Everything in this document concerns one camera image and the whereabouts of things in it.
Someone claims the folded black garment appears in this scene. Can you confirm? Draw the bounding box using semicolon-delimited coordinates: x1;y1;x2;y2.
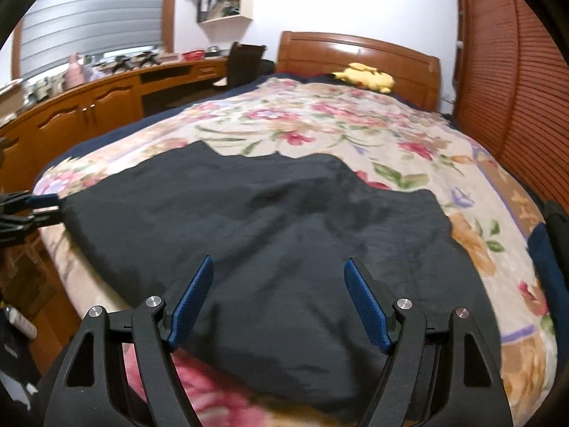
544;200;569;252

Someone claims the pink bottle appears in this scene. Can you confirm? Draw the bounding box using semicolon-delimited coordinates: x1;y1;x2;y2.
65;53;85;90

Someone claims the wooden headboard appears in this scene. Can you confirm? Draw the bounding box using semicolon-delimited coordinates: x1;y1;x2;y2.
275;30;442;112

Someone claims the red basket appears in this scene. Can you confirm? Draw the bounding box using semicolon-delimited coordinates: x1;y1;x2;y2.
181;49;206;62

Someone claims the wooden desk cabinet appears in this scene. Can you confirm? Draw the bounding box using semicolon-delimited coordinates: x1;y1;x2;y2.
1;57;227;192

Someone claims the folded navy garment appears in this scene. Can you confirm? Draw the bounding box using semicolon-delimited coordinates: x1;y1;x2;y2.
527;224;568;365

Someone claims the yellow plush toy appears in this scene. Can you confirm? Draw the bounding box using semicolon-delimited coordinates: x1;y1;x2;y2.
332;63;394;94

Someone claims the floral blanket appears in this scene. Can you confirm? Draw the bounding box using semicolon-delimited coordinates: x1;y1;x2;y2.
34;76;561;425

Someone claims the grey window blind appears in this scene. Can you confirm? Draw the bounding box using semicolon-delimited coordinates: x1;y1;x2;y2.
19;0;163;79

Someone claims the black jacket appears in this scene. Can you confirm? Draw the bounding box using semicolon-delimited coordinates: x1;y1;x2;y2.
62;143;500;421

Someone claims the wooden louvered wardrobe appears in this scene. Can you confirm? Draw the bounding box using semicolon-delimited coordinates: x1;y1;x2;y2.
455;0;568;207

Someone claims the dark wooden chair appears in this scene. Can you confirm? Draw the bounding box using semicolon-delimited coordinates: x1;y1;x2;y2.
213;42;276;91

